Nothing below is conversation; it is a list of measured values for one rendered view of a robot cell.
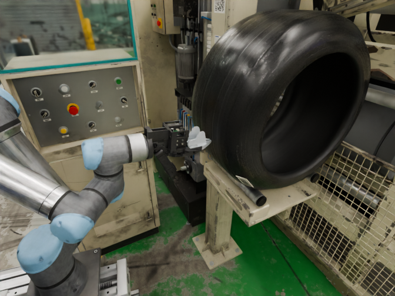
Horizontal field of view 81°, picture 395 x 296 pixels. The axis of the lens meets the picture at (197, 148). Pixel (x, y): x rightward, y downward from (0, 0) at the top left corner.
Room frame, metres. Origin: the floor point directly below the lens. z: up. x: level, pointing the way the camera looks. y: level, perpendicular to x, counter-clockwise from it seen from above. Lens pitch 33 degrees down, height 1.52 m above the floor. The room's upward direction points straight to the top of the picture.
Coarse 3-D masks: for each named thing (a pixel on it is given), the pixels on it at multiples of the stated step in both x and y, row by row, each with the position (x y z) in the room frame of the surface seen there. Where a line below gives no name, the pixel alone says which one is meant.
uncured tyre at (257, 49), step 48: (240, 48) 0.67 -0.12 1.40; (288, 48) 0.60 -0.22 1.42; (336, 48) 0.65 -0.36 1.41; (192, 96) 0.76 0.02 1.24; (240, 96) 0.57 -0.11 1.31; (288, 96) 1.00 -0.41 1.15; (336, 96) 0.89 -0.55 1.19; (240, 144) 0.55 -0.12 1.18; (288, 144) 0.90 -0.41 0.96; (336, 144) 0.73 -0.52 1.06
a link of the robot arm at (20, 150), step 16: (0, 96) 0.60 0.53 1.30; (0, 112) 0.57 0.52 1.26; (16, 112) 0.62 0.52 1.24; (0, 128) 0.54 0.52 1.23; (16, 128) 0.57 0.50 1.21; (0, 144) 0.53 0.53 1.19; (16, 144) 0.55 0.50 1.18; (32, 144) 0.59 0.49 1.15; (16, 160) 0.53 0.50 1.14; (32, 160) 0.55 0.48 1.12; (48, 176) 0.54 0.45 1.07
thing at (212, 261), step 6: (204, 234) 1.13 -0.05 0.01; (198, 240) 1.07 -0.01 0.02; (204, 240) 1.08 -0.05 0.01; (198, 246) 1.03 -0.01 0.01; (204, 246) 1.03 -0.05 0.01; (234, 246) 1.03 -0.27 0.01; (204, 252) 0.98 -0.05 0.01; (210, 252) 0.98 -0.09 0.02; (228, 252) 0.98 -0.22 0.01; (234, 252) 0.98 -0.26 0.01; (240, 252) 0.98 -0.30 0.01; (204, 258) 0.93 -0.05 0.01; (210, 258) 0.93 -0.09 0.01; (216, 258) 0.93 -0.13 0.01; (222, 258) 0.93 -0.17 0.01; (228, 258) 0.93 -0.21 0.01; (210, 264) 0.89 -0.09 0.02; (216, 264) 0.89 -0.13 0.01
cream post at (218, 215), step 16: (240, 0) 0.97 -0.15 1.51; (256, 0) 1.01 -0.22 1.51; (224, 16) 0.98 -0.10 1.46; (240, 16) 0.98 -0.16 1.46; (224, 32) 0.97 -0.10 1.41; (208, 192) 1.04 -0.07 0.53; (208, 208) 1.03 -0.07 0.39; (224, 208) 0.98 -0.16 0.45; (208, 224) 1.03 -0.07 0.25; (224, 224) 0.98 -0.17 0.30; (208, 240) 1.02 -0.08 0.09; (224, 240) 0.99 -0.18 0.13
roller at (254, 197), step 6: (210, 156) 0.88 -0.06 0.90; (216, 162) 0.84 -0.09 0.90; (222, 168) 0.79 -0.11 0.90; (228, 174) 0.75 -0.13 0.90; (234, 180) 0.72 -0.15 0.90; (240, 186) 0.68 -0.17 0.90; (246, 186) 0.66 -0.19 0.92; (246, 192) 0.65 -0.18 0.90; (252, 192) 0.63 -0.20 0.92; (258, 192) 0.63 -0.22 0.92; (252, 198) 0.61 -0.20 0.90; (258, 198) 0.60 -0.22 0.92; (264, 198) 0.60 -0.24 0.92; (258, 204) 0.59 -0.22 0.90
